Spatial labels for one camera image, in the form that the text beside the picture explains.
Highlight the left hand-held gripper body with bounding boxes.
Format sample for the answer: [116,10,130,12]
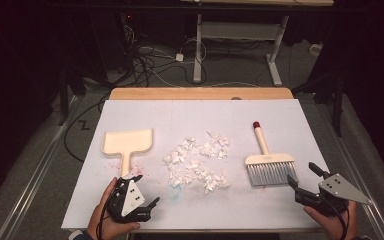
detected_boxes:
[106,177,152,224]

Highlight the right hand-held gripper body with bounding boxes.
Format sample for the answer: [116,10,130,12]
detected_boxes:
[294,173,373,217]

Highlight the cream hand brush grey bristles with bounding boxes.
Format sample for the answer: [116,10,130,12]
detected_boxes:
[244,121,299,188]

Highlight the cream plastic dustpan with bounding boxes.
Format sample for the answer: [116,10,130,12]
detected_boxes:
[100,128,154,178]

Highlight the person's left hand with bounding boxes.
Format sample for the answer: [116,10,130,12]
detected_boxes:
[86,176,141,240]

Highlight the person's right hand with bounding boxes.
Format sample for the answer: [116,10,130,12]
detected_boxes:
[303,200,359,240]

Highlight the pile of white paper scraps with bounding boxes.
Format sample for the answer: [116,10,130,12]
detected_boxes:
[162,130,231,194]

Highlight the black metal stand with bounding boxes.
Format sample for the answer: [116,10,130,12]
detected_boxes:
[57,66,70,127]
[332,75,345,138]

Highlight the white table mat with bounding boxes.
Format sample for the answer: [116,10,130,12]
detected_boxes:
[61,99,332,232]

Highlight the wooden table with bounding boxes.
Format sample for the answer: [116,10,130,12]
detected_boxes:
[108,87,295,101]

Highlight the small white box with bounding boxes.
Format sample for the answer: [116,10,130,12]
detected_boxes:
[309,43,324,57]

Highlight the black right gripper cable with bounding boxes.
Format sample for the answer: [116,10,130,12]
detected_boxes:
[331,199,352,240]

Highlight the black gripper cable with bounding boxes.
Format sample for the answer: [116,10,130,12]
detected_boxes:
[331,199,352,240]
[97,188,118,240]

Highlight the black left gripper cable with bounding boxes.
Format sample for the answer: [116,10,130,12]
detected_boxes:
[97,188,118,240]

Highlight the metal floor rail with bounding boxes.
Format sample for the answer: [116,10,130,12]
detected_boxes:
[0,95,79,240]
[319,113,384,240]

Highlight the black floor cable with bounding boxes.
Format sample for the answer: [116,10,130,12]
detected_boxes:
[63,93,112,164]

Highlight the tangle of black cables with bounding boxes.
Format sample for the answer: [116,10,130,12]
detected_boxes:
[118,24,208,88]

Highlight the white metal desk frame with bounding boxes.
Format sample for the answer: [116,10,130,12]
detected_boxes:
[192,13,290,87]

